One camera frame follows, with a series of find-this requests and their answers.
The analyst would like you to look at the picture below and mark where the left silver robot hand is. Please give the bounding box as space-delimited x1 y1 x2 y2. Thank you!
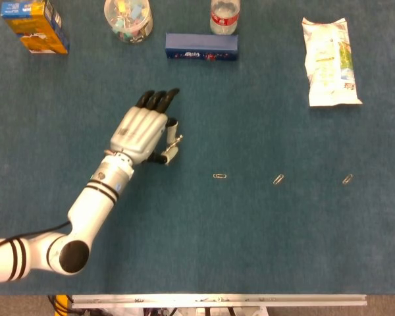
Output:
109 88 181 167

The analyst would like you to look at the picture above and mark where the clear jar of binder clips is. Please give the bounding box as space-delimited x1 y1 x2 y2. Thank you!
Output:
103 0 154 45

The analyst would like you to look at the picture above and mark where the dark blue rectangular box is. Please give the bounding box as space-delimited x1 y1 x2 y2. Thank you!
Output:
165 32 240 62

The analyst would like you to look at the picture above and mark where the teal felt table cloth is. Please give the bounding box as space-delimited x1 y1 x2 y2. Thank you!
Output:
0 0 395 296

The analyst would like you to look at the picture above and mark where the water bottle with red label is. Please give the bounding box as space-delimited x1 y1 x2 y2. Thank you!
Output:
209 0 241 36

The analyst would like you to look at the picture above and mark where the yellow blue carton box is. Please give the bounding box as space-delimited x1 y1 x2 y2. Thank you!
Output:
0 0 70 55

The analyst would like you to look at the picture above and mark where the white green snack bag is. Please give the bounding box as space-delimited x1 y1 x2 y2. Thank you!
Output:
301 16 363 108

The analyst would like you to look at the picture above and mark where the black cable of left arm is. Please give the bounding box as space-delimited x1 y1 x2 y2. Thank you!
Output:
0 221 70 253

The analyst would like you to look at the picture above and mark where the aluminium profile rail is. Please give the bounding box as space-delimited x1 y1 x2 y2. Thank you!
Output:
71 294 368 309

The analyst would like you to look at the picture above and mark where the yellow bracket with black cables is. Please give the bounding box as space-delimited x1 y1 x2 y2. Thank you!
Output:
47 294 72 316

